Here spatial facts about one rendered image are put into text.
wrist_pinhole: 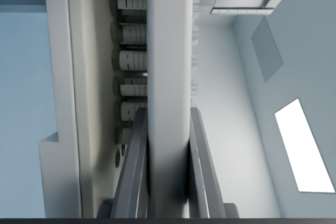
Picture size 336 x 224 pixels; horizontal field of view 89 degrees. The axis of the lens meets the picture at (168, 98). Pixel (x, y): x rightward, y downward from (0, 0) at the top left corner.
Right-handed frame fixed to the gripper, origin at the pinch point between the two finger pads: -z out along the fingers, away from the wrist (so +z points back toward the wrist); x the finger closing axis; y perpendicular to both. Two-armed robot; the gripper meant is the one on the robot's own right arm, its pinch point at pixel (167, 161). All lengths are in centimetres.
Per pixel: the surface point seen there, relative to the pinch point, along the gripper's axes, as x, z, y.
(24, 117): 102, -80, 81
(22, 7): 79, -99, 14
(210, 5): -23, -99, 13
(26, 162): 102, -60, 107
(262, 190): -163, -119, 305
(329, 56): -187, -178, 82
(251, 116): -176, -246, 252
